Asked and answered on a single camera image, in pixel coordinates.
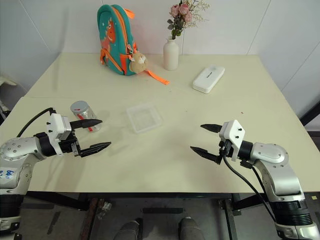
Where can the clear square plastic dish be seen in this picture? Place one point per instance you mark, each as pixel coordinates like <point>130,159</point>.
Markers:
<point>143,118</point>

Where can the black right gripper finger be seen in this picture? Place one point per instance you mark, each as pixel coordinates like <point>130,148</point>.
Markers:
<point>206,153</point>
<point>212,127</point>

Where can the dark rounded grey shape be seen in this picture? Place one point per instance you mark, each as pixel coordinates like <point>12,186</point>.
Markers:
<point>128,230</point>
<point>190,228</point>

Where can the white oblong case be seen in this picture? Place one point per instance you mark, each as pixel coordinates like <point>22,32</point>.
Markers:
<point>207,78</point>

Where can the black metal side frame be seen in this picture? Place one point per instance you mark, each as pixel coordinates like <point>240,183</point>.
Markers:
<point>310,112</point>

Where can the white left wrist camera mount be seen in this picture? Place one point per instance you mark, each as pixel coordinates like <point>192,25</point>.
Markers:
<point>56,123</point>

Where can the clear plastic jar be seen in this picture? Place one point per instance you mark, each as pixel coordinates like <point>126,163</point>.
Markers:
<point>86,112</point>

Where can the teal and orange backpack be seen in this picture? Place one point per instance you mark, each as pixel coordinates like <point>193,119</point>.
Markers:
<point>112,37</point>

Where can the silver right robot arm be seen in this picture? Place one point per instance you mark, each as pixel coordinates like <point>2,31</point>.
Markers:
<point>272,155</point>

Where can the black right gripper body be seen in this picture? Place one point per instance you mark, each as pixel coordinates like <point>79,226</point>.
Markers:
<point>225,151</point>

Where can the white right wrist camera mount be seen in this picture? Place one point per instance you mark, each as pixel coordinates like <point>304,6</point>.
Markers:
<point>232,132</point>

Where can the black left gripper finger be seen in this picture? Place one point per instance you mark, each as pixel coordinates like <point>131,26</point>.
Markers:
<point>96,147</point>
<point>86,123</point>

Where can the dark grey clutter with cloth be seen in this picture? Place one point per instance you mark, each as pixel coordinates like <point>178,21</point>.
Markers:
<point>10,95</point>

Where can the rusty metal bar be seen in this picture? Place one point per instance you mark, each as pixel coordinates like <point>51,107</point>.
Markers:
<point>90,220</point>

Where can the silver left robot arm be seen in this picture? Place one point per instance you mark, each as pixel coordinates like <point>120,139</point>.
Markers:
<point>15,150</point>

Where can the pink flower bouquet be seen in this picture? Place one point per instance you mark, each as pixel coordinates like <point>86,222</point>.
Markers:
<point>183,12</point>

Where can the white ceramic vase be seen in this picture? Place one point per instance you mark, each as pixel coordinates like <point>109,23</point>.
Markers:
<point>170,57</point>

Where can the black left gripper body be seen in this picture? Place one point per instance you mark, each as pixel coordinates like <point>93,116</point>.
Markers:
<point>70,147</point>

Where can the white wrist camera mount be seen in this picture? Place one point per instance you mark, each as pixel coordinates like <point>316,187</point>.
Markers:
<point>232,132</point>
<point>56,123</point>

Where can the black metal table frame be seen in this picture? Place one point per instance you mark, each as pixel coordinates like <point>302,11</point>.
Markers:
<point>62,200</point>

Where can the crumpled clear plastic piece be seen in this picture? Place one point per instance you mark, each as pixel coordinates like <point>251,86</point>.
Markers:
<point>105,208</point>

